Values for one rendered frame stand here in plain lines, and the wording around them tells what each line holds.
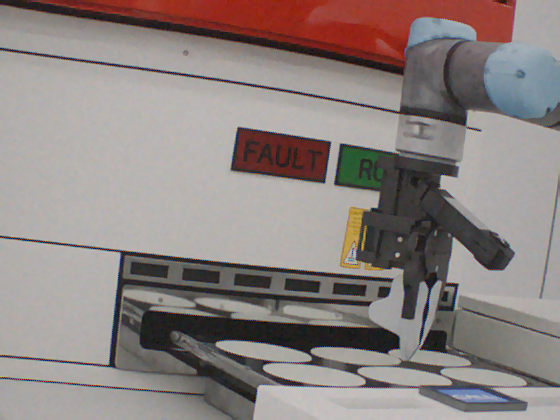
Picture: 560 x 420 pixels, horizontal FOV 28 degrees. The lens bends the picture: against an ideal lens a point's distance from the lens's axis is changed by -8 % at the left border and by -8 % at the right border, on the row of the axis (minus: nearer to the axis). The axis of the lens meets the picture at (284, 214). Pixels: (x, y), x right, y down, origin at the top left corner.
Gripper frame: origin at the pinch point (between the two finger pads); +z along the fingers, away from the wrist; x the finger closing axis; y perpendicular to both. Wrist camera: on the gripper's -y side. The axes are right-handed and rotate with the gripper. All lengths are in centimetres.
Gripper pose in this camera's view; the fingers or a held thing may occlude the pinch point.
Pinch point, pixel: (414, 350)
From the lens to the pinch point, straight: 124.5
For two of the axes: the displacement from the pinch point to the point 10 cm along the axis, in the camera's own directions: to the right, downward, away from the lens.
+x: -5.0, -0.3, -8.7
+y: -8.5, -1.6, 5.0
